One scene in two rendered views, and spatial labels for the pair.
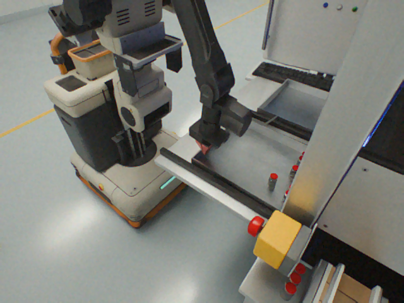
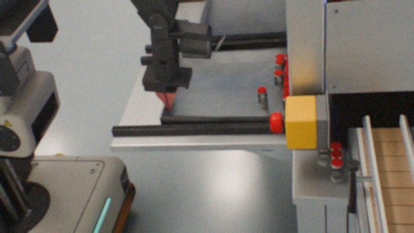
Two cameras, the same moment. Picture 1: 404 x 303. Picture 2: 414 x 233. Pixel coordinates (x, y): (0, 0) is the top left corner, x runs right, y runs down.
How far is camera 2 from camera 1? 0.54 m
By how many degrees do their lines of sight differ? 19
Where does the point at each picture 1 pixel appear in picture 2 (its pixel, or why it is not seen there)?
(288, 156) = (261, 70)
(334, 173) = (317, 28)
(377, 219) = (365, 49)
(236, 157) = (207, 98)
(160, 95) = (39, 84)
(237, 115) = (199, 33)
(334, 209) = (332, 64)
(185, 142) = (135, 112)
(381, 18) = not seen: outside the picture
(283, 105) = (221, 24)
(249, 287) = (301, 191)
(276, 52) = not seen: outside the picture
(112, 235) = not seen: outside the picture
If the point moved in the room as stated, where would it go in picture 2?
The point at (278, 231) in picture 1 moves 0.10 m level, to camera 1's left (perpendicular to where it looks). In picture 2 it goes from (299, 109) to (253, 132)
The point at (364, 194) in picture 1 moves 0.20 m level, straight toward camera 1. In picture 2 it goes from (346, 33) to (329, 106)
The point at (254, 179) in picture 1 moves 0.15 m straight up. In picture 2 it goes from (241, 108) to (235, 52)
